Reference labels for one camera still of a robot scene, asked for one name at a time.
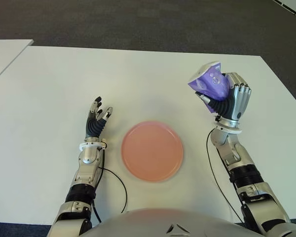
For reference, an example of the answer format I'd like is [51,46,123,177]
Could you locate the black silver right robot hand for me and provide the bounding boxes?
[194,72,252,122]

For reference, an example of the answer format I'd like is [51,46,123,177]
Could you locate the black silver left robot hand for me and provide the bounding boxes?
[85,96,113,139]

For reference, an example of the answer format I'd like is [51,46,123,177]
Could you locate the purple tissue paper pack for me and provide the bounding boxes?
[187,62,230,113]

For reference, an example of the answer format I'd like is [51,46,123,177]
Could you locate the round pink plate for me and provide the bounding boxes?
[120,120,185,183]

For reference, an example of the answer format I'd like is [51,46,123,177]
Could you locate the silver robot torso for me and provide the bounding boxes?
[77,207,266,237]

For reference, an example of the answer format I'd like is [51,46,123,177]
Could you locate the white neighbouring table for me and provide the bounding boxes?
[0,39,33,86]

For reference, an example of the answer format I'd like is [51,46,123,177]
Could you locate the white panel with dark seam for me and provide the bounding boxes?
[272,0,296,18]

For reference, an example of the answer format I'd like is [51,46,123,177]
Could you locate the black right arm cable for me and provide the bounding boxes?
[206,130,245,224]

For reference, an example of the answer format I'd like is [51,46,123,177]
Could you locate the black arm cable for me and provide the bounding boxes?
[206,130,245,224]
[92,148,128,222]

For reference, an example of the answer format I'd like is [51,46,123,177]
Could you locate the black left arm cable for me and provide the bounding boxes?
[92,148,128,222]

